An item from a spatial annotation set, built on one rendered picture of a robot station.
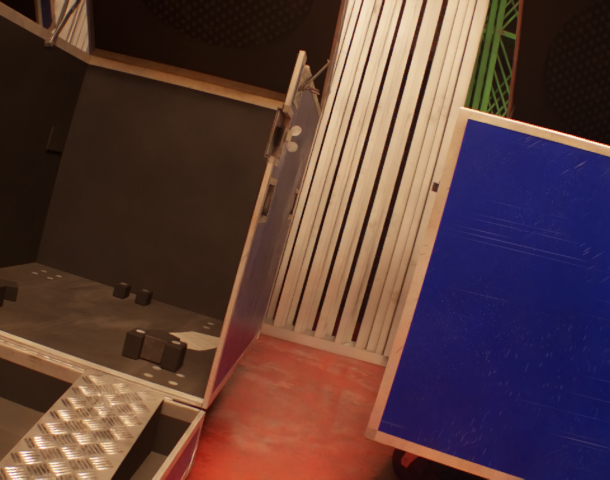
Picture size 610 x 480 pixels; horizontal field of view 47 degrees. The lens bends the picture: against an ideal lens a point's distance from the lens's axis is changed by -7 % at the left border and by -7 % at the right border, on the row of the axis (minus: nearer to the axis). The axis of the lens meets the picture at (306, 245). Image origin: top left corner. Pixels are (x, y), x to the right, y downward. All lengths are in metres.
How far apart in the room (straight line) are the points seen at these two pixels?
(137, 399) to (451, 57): 2.57
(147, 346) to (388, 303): 1.90
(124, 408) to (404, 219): 2.25
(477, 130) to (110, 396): 0.99
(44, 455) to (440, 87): 2.77
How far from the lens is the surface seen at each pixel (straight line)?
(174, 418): 1.62
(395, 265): 3.52
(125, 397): 1.57
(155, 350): 1.80
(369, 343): 3.54
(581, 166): 1.67
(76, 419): 1.46
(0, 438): 1.56
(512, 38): 4.46
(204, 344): 2.15
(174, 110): 2.61
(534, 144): 1.68
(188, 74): 2.62
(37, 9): 2.72
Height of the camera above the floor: 0.66
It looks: 3 degrees down
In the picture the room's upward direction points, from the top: 16 degrees clockwise
